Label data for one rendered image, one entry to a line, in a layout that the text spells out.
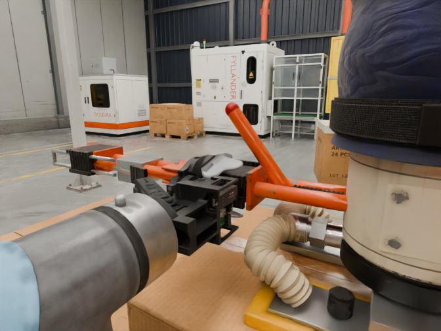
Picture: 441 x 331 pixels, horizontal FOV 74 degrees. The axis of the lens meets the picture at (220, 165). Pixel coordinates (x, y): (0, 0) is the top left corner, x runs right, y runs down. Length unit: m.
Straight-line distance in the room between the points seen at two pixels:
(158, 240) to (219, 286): 0.19
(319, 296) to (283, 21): 11.45
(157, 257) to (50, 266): 0.09
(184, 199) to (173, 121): 7.44
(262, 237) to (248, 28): 11.82
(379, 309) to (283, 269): 0.10
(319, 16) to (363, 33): 11.06
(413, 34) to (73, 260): 0.32
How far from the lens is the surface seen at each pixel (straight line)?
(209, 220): 0.34
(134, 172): 0.53
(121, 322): 1.04
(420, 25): 0.32
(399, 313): 0.38
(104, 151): 0.66
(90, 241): 0.25
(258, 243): 0.39
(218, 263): 0.50
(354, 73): 0.35
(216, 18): 12.87
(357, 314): 0.40
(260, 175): 0.45
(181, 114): 7.63
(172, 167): 0.51
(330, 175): 1.97
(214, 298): 0.43
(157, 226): 0.28
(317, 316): 0.39
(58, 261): 0.24
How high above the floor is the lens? 1.22
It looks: 14 degrees down
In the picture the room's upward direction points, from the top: straight up
